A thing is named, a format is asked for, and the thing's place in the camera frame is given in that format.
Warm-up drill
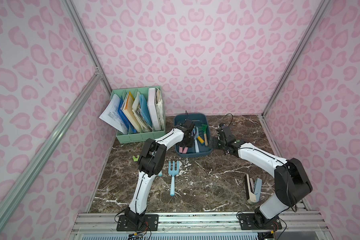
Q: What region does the green rake thin wooden handle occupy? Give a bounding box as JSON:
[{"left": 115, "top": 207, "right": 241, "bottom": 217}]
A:
[{"left": 200, "top": 124, "right": 209, "bottom": 146}]

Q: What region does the teal plastic storage box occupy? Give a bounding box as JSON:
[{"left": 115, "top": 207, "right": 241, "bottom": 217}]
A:
[{"left": 174, "top": 113, "right": 213, "bottom": 158}]

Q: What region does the lime green rake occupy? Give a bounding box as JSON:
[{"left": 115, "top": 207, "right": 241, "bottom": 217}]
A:
[{"left": 133, "top": 155, "right": 140, "bottom": 162}]

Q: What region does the blue rake yellow handle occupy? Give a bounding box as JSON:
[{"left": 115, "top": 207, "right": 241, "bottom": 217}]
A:
[{"left": 197, "top": 134, "right": 205, "bottom": 145}]

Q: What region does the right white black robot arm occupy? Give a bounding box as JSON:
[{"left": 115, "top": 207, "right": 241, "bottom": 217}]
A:
[{"left": 213, "top": 124, "right": 313, "bottom": 228}]

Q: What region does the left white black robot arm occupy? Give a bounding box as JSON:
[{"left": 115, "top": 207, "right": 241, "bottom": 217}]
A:
[{"left": 125, "top": 120, "right": 195, "bottom": 226}]

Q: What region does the white book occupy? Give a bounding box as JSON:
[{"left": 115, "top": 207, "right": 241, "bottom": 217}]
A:
[{"left": 148, "top": 88, "right": 165, "bottom": 132}]

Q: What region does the light blue folder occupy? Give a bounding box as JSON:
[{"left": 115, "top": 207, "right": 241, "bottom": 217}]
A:
[{"left": 139, "top": 95, "right": 153, "bottom": 131}]

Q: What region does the green file organizer crate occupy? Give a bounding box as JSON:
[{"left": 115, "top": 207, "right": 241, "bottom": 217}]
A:
[{"left": 111, "top": 86, "right": 166, "bottom": 144}]

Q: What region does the orange beige folder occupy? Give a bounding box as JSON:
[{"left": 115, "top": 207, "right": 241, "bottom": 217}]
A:
[{"left": 122, "top": 92, "right": 141, "bottom": 133}]

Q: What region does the white printed paper sheet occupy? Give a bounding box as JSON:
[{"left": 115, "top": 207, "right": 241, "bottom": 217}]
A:
[{"left": 99, "top": 95, "right": 128, "bottom": 135}]

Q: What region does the light blue rake white handle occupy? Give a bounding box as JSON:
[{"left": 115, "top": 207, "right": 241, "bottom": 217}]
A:
[{"left": 194, "top": 127, "right": 200, "bottom": 153}]

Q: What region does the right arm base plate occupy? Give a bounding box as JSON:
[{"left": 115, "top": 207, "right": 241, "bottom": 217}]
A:
[{"left": 236, "top": 212, "right": 283, "bottom": 232}]

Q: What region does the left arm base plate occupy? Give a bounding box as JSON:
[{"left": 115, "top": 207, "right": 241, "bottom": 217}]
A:
[{"left": 117, "top": 214, "right": 159, "bottom": 232}]

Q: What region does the aluminium front rail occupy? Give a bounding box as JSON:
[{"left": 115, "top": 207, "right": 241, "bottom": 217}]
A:
[{"left": 69, "top": 211, "right": 333, "bottom": 240}]

